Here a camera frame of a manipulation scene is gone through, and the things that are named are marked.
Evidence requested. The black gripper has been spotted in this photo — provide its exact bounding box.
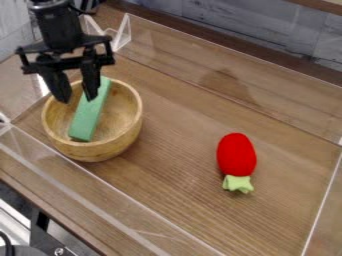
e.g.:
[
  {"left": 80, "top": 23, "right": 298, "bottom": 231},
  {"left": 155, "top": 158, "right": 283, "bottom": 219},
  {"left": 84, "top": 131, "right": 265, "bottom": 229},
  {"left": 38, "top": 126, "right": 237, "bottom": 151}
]
[{"left": 15, "top": 3, "right": 115, "bottom": 103}]

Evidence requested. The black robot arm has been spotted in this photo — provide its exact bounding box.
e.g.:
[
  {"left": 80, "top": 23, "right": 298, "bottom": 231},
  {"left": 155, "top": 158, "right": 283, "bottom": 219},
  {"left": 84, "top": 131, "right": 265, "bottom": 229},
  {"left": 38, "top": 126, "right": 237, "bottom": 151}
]
[{"left": 15, "top": 0, "right": 115, "bottom": 103}]

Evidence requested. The brown wooden bowl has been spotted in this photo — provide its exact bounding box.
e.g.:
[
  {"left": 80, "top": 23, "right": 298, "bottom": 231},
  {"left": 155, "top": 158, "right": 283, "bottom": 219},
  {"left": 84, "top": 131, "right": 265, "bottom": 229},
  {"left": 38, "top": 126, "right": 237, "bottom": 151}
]
[{"left": 42, "top": 78, "right": 143, "bottom": 162}]

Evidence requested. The green foam block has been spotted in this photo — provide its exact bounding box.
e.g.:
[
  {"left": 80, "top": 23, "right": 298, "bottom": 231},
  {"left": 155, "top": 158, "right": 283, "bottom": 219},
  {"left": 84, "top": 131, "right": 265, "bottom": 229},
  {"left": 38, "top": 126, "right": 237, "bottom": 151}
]
[{"left": 68, "top": 76, "right": 111, "bottom": 142}]

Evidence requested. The red plush strawberry toy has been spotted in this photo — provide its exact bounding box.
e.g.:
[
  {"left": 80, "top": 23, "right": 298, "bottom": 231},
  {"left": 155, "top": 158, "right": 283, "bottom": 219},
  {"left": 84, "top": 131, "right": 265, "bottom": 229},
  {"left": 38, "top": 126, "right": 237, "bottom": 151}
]
[{"left": 217, "top": 133, "right": 257, "bottom": 194}]

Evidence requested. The clear acrylic corner bracket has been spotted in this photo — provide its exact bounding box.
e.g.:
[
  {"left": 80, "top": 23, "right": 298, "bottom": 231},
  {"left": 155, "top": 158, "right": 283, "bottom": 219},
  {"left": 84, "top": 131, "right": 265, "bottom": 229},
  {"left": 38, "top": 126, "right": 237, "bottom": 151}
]
[{"left": 83, "top": 15, "right": 131, "bottom": 53}]

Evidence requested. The clear acrylic enclosure wall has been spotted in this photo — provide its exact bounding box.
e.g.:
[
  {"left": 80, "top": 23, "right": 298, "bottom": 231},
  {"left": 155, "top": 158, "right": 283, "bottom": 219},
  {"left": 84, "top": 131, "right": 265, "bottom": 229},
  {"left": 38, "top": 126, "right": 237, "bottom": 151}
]
[{"left": 0, "top": 8, "right": 342, "bottom": 256}]

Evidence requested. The black metal table frame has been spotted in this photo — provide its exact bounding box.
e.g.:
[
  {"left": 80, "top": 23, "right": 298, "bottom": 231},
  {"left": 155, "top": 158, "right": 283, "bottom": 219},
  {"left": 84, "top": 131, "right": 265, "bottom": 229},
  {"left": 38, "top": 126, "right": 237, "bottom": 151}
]
[{"left": 28, "top": 208, "right": 91, "bottom": 256}]

